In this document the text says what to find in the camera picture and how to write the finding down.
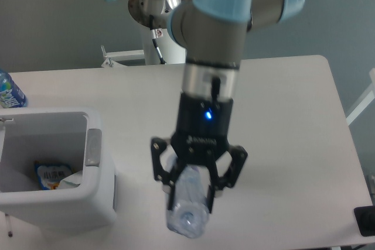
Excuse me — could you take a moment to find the blue snack packet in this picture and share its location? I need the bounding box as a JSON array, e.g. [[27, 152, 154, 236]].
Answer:
[[34, 162, 74, 190]]

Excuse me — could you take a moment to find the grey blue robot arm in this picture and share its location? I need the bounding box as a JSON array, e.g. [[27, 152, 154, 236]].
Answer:
[[140, 0, 305, 210]]

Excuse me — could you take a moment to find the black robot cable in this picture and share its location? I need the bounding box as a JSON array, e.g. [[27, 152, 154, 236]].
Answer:
[[148, 14, 168, 65]]

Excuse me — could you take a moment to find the white paper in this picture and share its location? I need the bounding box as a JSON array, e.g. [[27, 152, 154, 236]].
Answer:
[[57, 170, 83, 190]]

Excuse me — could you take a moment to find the white frame bar right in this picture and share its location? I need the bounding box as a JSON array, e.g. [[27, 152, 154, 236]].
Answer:
[[345, 69, 374, 126]]

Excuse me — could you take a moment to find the white trash can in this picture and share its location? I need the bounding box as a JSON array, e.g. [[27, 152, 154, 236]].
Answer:
[[1, 107, 117, 230]]

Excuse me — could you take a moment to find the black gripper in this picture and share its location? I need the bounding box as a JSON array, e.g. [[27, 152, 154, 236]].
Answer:
[[150, 93, 248, 214]]

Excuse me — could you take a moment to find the blue labelled water bottle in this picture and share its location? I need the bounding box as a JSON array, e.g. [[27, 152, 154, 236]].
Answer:
[[1, 70, 28, 108]]

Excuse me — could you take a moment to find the black device at table edge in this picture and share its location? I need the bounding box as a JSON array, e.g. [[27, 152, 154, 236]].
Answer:
[[354, 206, 374, 237]]

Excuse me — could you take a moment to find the clear plastic bottle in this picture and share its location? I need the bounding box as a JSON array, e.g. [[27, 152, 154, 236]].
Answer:
[[166, 165, 209, 239]]

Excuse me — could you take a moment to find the white pedestal foot bracket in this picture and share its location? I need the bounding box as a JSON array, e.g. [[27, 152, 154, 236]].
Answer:
[[101, 45, 145, 68]]

